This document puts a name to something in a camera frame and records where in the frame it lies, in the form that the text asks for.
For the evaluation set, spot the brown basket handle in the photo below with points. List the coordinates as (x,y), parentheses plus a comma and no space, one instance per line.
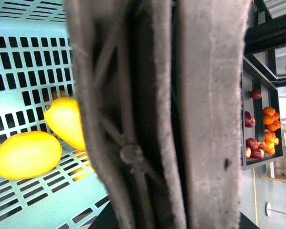
(158,85)

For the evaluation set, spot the yellow mango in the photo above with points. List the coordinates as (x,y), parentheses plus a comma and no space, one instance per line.
(28,155)

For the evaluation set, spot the light blue plastic basket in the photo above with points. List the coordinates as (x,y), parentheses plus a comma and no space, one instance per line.
(35,68)

